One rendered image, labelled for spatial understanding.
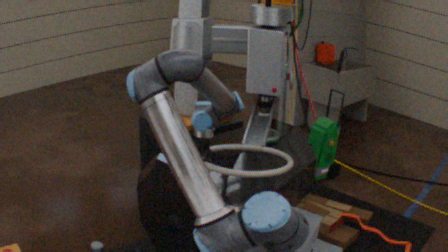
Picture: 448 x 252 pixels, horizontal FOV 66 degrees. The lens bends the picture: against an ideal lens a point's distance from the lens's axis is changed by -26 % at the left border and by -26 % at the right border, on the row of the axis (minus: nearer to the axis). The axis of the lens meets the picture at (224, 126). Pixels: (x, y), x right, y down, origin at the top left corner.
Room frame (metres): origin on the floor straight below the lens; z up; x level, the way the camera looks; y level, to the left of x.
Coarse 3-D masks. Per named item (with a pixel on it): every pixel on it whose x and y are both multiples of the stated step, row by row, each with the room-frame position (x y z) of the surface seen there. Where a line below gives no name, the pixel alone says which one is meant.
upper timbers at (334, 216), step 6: (318, 204) 3.04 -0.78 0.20; (306, 210) 2.94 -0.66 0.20; (330, 210) 2.93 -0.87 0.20; (336, 210) 2.92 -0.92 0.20; (324, 216) 2.83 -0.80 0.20; (330, 216) 2.84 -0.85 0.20; (336, 216) 2.82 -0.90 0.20; (342, 216) 2.83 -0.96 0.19; (324, 222) 2.74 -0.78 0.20; (330, 222) 2.73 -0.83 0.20; (336, 222) 2.76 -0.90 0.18; (342, 222) 2.86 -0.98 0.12; (324, 228) 2.72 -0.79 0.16; (330, 228) 2.70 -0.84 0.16
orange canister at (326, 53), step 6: (318, 48) 5.74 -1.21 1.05; (324, 48) 5.67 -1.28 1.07; (330, 48) 5.76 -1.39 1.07; (318, 54) 5.73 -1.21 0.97; (324, 54) 5.67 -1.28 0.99; (330, 54) 5.77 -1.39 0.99; (318, 60) 5.73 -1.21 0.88; (324, 60) 5.67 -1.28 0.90; (330, 60) 5.77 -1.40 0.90; (324, 66) 5.60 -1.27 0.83
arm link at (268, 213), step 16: (272, 192) 1.32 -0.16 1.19; (256, 208) 1.28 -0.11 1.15; (272, 208) 1.26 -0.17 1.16; (288, 208) 1.28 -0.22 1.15; (240, 224) 1.27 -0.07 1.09; (256, 224) 1.23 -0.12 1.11; (272, 224) 1.22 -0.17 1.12; (288, 224) 1.26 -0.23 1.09; (256, 240) 1.25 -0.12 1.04; (272, 240) 1.28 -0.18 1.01
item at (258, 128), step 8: (256, 104) 2.79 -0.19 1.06; (272, 112) 2.69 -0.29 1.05; (256, 120) 2.68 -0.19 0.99; (264, 120) 2.68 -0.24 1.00; (248, 128) 2.53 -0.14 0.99; (256, 128) 2.59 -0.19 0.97; (264, 128) 2.59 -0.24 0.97; (248, 136) 2.52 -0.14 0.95; (256, 136) 2.52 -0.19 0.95; (264, 136) 2.44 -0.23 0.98; (256, 144) 2.44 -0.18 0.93; (264, 144) 2.39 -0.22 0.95
